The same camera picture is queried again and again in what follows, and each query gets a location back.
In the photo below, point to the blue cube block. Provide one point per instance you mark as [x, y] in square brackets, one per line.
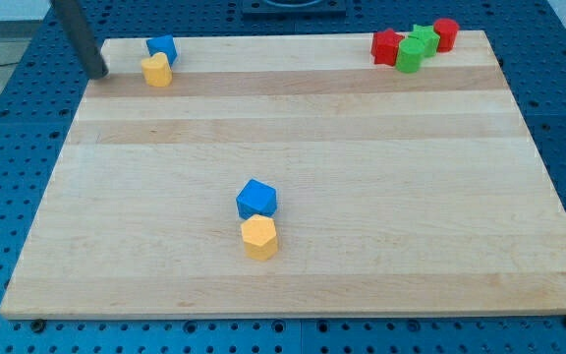
[256, 198]

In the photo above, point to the yellow heart block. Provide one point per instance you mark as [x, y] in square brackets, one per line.
[156, 70]

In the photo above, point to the yellow hexagon block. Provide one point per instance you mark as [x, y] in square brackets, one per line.
[259, 235]

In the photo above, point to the light wooden board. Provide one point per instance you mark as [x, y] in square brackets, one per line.
[398, 195]

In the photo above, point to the red star block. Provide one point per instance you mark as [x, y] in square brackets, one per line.
[385, 47]

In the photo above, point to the blue crescent block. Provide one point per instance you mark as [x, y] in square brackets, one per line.
[163, 44]

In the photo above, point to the green cylinder block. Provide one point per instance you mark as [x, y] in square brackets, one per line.
[410, 55]

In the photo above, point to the green star block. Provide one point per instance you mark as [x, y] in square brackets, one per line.
[429, 38]

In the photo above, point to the red cylinder block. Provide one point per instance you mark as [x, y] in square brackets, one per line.
[447, 30]

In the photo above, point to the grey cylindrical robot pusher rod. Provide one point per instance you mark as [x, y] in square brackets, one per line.
[72, 18]

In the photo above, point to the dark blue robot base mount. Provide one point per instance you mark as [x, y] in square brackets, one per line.
[293, 8]

